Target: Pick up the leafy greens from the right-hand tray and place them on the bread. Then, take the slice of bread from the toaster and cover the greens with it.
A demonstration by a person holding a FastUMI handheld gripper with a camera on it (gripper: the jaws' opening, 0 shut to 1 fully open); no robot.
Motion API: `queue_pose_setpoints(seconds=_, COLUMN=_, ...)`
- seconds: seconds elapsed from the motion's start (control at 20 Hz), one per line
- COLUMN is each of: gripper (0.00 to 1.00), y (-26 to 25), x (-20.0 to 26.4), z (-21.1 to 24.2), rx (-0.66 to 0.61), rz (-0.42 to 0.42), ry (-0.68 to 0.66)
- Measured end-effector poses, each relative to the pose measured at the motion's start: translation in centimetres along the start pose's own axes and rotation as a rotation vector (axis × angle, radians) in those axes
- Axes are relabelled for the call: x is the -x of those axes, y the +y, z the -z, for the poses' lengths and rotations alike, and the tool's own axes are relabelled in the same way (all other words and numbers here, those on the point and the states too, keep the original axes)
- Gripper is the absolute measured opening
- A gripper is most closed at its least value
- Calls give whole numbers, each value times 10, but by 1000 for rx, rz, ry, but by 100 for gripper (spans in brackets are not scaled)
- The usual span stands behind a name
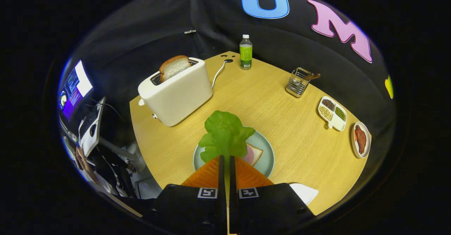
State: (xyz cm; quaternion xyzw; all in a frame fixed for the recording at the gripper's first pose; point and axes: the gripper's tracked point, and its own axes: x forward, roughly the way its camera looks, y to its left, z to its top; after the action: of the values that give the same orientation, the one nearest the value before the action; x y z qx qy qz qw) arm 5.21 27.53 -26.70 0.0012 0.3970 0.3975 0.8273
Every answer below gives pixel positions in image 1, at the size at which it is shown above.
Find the white side desk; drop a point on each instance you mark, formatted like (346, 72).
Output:
(92, 136)

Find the green drink bottle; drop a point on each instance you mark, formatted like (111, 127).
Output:
(245, 53)

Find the toasted bread slice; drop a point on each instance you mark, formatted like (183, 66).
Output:
(174, 67)

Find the brown beans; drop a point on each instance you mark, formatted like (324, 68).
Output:
(328, 104)

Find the green beans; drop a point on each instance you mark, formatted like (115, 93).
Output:
(340, 113)

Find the black keyboard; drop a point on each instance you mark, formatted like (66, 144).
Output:
(88, 121)

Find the pale green round plate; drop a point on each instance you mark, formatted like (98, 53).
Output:
(266, 157)

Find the white divided dish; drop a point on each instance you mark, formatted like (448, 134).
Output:
(332, 113)

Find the white toaster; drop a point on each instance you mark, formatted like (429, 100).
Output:
(178, 94)

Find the round white meat plate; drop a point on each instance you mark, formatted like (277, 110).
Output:
(361, 140)

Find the pink ham slice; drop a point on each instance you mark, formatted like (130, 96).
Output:
(249, 156)

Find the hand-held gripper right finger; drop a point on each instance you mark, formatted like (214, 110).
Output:
(232, 192)

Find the computer monitor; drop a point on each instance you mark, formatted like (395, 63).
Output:
(74, 87)

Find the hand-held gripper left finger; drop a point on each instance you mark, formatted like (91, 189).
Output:
(221, 192)

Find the metal utensil holder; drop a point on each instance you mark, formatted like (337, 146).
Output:
(297, 83)

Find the black backdrop cloth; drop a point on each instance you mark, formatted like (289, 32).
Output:
(141, 34)

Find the green lettuce leaf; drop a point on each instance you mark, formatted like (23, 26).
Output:
(225, 133)

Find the white leaf-shaped plate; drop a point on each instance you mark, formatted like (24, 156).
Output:
(303, 192)

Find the yellow soybeans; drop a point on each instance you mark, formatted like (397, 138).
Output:
(325, 112)

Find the brown meat slices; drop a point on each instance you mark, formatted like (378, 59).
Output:
(360, 138)

